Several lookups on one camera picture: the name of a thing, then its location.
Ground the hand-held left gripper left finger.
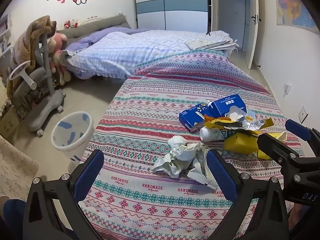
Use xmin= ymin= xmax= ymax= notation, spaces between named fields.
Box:
xmin=22 ymin=149 xmax=105 ymax=240

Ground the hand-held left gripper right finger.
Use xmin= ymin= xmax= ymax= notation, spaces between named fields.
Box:
xmin=206 ymin=149 xmax=297 ymax=240

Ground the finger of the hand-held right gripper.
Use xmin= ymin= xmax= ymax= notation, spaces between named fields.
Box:
xmin=257 ymin=133 xmax=309 ymax=178
xmin=285 ymin=119 xmax=320 ymax=153

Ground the white torn packet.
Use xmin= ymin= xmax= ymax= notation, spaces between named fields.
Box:
xmin=186 ymin=143 xmax=219 ymax=191

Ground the yellow plastic packaging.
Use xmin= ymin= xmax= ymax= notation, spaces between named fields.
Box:
xmin=223 ymin=131 xmax=288 ymax=160

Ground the silver foil wrapper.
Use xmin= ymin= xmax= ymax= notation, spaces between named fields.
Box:
xmin=240 ymin=118 xmax=266 ymax=132

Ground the white plastic wastebasket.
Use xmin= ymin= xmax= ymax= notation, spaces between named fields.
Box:
xmin=51 ymin=111 xmax=95 ymax=171

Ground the white green-label drink bottle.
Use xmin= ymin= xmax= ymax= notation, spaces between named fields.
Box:
xmin=199 ymin=126 xmax=232 ymax=142

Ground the white torn paper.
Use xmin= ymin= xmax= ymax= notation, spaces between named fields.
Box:
xmin=226 ymin=105 xmax=247 ymax=121

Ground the white tissue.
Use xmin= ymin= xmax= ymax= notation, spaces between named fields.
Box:
xmin=168 ymin=135 xmax=200 ymax=162

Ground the blue milk carton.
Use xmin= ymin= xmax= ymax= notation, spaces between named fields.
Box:
xmin=178 ymin=102 xmax=214 ymax=132
xmin=208 ymin=94 xmax=248 ymax=119

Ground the beige lace mat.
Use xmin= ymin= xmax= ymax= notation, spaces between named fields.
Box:
xmin=0 ymin=135 xmax=40 ymax=196

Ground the grey desk chair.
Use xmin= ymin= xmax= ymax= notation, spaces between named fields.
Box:
xmin=7 ymin=32 xmax=66 ymax=137

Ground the person's leg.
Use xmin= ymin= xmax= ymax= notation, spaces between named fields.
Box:
xmin=0 ymin=197 xmax=28 ymax=240

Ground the cardboard box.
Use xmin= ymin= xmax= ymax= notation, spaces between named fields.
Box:
xmin=0 ymin=104 xmax=21 ymax=138

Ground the patterned knit blanket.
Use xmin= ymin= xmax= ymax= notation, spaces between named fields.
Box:
xmin=79 ymin=49 xmax=305 ymax=240

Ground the white door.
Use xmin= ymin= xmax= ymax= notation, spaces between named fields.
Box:
xmin=246 ymin=0 xmax=261 ymax=70

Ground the purple gingham duvet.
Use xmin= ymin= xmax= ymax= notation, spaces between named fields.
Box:
xmin=61 ymin=28 xmax=238 ymax=78

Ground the pink plush toy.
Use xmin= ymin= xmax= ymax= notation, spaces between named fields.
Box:
xmin=48 ymin=32 xmax=73 ymax=86

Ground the grey headboard cushion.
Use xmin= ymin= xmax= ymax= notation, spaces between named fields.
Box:
xmin=58 ymin=13 xmax=131 ymax=40

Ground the brown fleece blanket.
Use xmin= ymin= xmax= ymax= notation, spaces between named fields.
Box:
xmin=6 ymin=15 xmax=57 ymax=98

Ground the white cat plush toy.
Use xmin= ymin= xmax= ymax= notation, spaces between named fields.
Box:
xmin=63 ymin=18 xmax=79 ymax=30

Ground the bookshelf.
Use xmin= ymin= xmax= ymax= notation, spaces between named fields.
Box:
xmin=0 ymin=14 xmax=12 ymax=53

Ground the white and blue wardrobe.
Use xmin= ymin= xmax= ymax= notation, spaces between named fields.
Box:
xmin=134 ymin=0 xmax=212 ymax=34

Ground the white wall switch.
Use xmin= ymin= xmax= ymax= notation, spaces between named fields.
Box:
xmin=298 ymin=105 xmax=309 ymax=123

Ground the wall map poster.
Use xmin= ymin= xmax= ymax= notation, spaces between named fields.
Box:
xmin=273 ymin=0 xmax=320 ymax=35

